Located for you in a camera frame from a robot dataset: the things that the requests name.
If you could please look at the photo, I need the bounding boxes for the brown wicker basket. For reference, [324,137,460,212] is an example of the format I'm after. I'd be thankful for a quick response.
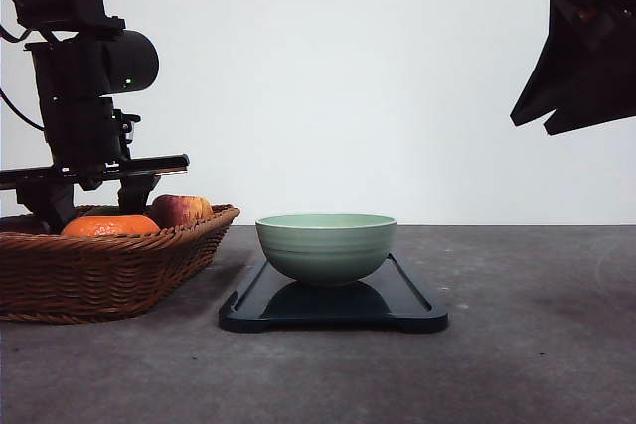
[0,205,240,324]

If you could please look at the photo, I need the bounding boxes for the dark purple plum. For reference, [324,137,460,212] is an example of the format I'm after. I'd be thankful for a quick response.
[0,215,51,234]

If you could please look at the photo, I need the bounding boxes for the orange tangerine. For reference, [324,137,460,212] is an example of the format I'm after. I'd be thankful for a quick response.
[61,214,162,236]

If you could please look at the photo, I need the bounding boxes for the light green bowl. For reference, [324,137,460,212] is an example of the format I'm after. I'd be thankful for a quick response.
[255,213,398,286]

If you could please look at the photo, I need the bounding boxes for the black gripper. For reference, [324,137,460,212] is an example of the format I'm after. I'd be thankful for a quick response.
[0,96,190,234]
[510,0,636,136]

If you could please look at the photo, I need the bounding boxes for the dark blue tray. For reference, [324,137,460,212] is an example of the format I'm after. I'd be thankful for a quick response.
[219,254,448,332]

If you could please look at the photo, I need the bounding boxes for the green lime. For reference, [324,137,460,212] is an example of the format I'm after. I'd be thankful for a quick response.
[86,205,120,215]

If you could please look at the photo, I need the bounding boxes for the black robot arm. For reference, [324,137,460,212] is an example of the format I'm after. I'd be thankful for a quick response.
[0,0,190,232]

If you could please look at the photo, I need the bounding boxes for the red apple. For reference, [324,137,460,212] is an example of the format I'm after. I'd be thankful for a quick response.
[144,194,215,228]

